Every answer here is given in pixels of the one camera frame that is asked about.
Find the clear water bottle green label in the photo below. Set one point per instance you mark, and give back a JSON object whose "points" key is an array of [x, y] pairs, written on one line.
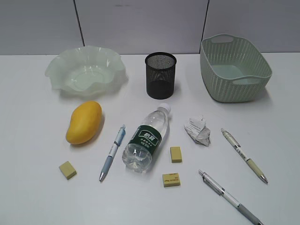
{"points": [[138, 153]]}

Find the white waste paper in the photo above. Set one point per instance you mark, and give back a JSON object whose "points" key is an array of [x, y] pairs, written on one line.
{"points": [[197, 130]]}

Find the yellow mango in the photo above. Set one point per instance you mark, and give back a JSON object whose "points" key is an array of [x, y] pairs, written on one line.
{"points": [[84, 123]]}

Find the blue white ballpoint pen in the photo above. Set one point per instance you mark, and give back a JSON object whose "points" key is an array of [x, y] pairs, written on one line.
{"points": [[116, 144]]}

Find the black mesh pen holder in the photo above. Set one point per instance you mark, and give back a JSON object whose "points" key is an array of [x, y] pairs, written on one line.
{"points": [[160, 74]]}

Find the yellow eraser centre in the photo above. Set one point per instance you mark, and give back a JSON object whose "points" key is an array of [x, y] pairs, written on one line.
{"points": [[176, 156]]}

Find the yellow eraser with red print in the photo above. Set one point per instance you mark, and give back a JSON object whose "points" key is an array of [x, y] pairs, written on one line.
{"points": [[171, 179]]}

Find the pale green wavy glass plate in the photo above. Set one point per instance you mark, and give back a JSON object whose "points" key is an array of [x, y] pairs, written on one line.
{"points": [[87, 71]]}

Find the grey white mechanical pen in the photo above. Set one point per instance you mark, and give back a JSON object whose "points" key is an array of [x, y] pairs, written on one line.
{"points": [[234, 202]]}

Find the beige white ballpoint pen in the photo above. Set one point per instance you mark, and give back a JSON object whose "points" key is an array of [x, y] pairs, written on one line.
{"points": [[248, 160]]}

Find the green woven plastic basket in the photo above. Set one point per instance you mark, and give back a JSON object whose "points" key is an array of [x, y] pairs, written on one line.
{"points": [[233, 71]]}

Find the yellow eraser far left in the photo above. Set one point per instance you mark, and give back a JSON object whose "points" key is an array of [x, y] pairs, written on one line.
{"points": [[67, 170]]}

